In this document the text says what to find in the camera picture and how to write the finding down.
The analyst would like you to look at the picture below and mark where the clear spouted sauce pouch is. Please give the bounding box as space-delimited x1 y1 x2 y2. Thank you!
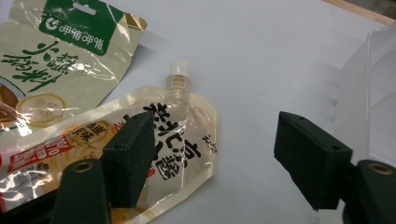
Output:
0 60 219 224

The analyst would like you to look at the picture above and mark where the green and beige seasoning packet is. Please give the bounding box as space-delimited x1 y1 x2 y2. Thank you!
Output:
0 0 149 133

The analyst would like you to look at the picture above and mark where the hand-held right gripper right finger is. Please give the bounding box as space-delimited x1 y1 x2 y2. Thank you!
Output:
273 110 355 211

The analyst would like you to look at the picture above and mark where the white table sheet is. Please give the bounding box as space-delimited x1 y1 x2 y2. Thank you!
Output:
0 0 396 224

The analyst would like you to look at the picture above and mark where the clear plastic container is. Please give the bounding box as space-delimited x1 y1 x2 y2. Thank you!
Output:
332 22 396 169

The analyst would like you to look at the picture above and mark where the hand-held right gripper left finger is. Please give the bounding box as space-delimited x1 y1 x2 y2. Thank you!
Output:
99 111 159 209

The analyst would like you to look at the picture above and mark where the wooden table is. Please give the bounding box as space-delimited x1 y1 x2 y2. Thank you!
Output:
321 0 396 26

